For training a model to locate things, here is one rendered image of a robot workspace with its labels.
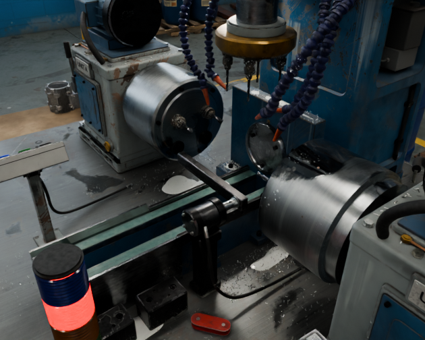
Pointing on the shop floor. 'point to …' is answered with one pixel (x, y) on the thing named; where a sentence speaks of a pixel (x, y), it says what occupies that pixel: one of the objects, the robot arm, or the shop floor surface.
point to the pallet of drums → (168, 8)
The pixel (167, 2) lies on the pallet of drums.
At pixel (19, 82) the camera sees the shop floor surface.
